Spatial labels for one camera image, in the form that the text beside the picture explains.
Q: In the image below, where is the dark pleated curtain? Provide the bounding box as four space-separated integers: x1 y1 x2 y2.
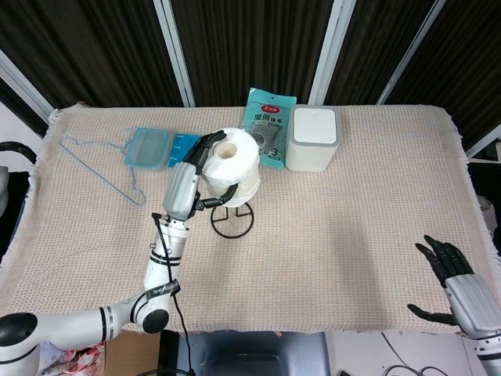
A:
0 0 501 157

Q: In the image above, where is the white lidded trash bin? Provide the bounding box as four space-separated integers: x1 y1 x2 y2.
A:
284 104 341 173

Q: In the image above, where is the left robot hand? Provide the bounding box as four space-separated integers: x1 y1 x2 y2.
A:
162 131 240 220

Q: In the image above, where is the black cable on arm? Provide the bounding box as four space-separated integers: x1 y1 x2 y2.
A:
151 211 196 376

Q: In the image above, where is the teal cleaning cloth packet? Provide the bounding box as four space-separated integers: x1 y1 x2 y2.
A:
243 86 297 170

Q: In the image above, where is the beige waffle tablecloth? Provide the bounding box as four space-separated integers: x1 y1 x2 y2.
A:
0 101 501 338

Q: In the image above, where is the blue flat cardboard box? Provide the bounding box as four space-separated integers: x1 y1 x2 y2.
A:
166 131 200 168

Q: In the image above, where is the floral patterned cloth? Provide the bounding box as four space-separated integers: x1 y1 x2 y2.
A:
37 339 107 376

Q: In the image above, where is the white paper towel roll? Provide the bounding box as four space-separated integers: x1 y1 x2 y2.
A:
201 127 262 208

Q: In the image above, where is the white frame post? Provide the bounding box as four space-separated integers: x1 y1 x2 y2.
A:
308 0 356 107
465 136 501 160
377 0 442 105
0 49 56 128
162 0 196 107

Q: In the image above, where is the black curved hose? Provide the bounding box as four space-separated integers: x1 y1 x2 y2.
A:
0 140 39 168

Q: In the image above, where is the black wire roll holder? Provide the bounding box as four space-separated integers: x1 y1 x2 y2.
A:
210 201 255 239

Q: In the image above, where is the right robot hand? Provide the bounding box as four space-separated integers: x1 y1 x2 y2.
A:
406 233 501 341

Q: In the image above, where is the blue wire clothes hanger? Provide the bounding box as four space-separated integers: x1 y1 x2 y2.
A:
58 128 146 208

